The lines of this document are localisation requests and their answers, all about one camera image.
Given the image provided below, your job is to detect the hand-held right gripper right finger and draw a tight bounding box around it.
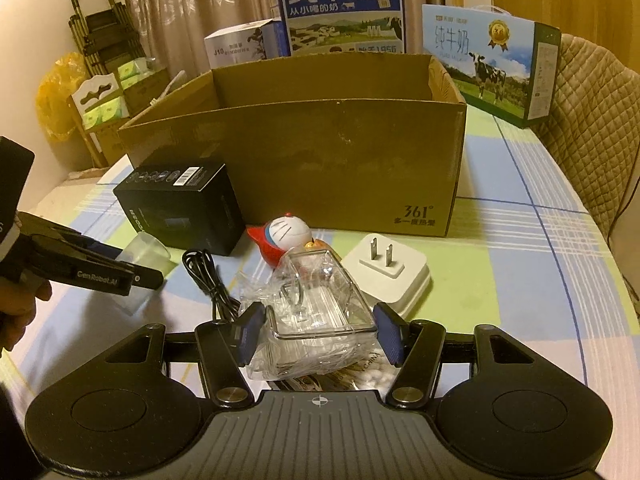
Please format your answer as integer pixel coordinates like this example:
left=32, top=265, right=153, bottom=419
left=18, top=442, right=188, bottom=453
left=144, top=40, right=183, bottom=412
left=372, top=302, right=544, bottom=409

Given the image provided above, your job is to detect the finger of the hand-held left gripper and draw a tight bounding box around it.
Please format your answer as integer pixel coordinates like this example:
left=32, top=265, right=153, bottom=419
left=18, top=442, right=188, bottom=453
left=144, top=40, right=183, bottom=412
left=19, top=211, right=122, bottom=267
left=25, top=249, right=167, bottom=296

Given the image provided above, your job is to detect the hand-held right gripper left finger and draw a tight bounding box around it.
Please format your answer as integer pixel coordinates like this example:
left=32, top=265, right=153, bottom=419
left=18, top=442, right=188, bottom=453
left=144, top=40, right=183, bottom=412
left=102, top=302, right=266, bottom=408

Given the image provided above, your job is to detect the translucent plastic cup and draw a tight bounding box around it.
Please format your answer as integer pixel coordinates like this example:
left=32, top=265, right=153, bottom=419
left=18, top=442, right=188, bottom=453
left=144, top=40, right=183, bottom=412
left=116, top=232, right=172, bottom=307

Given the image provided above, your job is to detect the white power adapter plug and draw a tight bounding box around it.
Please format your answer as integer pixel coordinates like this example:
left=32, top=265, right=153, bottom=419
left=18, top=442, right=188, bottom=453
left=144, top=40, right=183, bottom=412
left=341, top=232, right=432, bottom=319

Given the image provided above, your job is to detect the clear plastic container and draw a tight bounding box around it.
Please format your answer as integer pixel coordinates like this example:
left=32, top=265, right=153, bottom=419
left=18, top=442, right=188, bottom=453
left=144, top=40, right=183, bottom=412
left=237, top=247, right=382, bottom=385

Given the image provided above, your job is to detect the black product box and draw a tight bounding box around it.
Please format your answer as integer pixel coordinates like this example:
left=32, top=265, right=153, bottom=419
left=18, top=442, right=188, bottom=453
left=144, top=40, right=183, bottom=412
left=113, top=161, right=245, bottom=255

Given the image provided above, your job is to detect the brown cardboard box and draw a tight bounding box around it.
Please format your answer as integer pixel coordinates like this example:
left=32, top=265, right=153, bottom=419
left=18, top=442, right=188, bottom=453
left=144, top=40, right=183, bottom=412
left=117, top=54, right=468, bottom=239

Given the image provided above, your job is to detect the person's left hand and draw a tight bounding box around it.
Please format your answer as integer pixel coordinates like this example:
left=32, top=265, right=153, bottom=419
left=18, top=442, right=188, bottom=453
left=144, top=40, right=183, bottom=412
left=0, top=279, right=53, bottom=352

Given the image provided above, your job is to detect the cotton swab pack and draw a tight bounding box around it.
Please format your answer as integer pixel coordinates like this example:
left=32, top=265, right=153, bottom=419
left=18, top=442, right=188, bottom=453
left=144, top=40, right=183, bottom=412
left=350, top=345, right=399, bottom=394

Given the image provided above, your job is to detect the yellow plastic bag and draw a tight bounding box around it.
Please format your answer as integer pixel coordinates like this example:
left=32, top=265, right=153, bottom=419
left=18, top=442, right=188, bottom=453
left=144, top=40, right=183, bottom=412
left=37, top=52, right=92, bottom=144

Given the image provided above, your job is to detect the red and blue cat figurine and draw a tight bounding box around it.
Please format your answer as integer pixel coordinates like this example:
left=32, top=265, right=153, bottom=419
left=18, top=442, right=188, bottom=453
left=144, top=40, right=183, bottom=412
left=246, top=217, right=346, bottom=267

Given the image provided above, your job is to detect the green tissue pack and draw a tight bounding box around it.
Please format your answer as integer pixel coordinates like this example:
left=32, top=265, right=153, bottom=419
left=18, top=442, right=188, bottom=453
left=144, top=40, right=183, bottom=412
left=82, top=99, right=129, bottom=129
left=117, top=57, right=152, bottom=82

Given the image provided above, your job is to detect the green tissue packs box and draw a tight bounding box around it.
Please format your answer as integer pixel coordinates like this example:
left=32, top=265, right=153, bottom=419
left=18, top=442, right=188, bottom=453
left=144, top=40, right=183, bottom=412
left=70, top=74, right=130, bottom=131

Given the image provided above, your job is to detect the small brown carton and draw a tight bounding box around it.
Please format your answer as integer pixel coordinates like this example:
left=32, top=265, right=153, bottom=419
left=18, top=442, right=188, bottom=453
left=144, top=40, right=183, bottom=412
left=122, top=66, right=172, bottom=106

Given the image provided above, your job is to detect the dark wicker basket rack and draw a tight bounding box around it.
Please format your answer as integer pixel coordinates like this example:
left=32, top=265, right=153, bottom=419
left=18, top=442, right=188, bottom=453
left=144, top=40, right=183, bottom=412
left=68, top=0, right=147, bottom=84

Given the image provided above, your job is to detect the white plastic stick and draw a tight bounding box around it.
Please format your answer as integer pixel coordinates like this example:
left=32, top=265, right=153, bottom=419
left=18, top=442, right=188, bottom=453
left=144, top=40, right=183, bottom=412
left=150, top=73, right=186, bottom=109

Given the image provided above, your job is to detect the small white product box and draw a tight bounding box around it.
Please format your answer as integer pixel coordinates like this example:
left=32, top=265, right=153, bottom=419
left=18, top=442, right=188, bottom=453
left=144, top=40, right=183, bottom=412
left=204, top=18, right=291, bottom=69

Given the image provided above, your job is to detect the light blue cow milk box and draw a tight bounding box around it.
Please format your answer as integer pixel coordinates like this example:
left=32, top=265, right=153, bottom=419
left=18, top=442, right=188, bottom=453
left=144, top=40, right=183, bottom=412
left=421, top=4, right=562, bottom=130

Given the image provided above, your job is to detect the quilted beige chair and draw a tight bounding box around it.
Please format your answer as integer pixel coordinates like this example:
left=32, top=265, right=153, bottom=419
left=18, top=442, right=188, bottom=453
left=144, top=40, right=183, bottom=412
left=532, top=32, right=640, bottom=242

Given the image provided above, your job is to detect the dark blue milk carton box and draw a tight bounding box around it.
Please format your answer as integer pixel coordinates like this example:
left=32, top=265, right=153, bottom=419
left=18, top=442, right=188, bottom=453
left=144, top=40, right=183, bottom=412
left=264, top=0, right=409, bottom=59

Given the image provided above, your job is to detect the black cable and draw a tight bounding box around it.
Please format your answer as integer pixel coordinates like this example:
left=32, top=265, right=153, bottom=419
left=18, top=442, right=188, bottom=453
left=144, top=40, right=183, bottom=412
left=181, top=249, right=247, bottom=324

